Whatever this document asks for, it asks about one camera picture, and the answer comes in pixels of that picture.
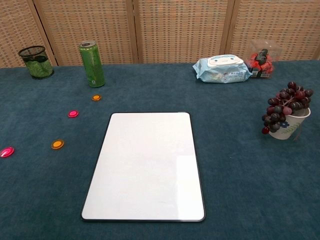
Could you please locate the green drink can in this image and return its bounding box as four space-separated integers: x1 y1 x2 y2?
78 40 106 89

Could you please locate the dark red grape bunch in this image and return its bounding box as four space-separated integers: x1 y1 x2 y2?
261 81 315 135

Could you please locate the flower print paper cup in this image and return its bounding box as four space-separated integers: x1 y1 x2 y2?
267 107 312 141

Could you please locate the clear box of red clips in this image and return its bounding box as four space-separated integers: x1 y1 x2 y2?
244 39 283 80

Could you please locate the black mesh pen holder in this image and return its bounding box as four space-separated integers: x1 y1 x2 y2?
17 45 55 81

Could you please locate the blue wet wipes pack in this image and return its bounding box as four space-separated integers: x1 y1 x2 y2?
192 54 253 84

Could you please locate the woven bamboo folding screen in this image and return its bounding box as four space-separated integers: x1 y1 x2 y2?
0 0 320 69

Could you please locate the white magnetic board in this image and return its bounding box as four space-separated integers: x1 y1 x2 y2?
80 112 207 223

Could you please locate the teal table cloth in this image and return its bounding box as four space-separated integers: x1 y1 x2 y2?
0 59 320 240

